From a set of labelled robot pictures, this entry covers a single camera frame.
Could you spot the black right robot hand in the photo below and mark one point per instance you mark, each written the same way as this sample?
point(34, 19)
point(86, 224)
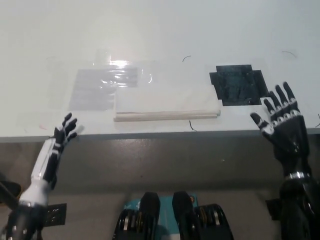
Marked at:
point(290, 135)

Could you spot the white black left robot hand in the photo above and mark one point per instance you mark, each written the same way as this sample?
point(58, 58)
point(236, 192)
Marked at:
point(46, 162)

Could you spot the white napkin stack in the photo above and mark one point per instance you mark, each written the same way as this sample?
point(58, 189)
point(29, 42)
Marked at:
point(165, 100)

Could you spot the black teal robot body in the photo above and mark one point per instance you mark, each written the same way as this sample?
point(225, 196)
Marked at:
point(175, 220)

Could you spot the grey table leg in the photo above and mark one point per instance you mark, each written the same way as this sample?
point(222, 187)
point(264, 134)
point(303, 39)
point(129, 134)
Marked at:
point(315, 150)

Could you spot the black slanted metal bar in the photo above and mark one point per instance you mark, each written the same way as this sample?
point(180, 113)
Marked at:
point(7, 193)

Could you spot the black floor plate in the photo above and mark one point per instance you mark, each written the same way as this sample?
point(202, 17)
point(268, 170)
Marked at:
point(57, 215)
point(273, 209)

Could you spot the black tape patch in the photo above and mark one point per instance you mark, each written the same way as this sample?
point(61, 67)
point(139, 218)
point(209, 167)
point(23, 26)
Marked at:
point(237, 85)

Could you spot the clear plastic film over grey sheet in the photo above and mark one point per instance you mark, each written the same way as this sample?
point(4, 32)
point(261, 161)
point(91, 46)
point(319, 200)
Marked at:
point(102, 61)

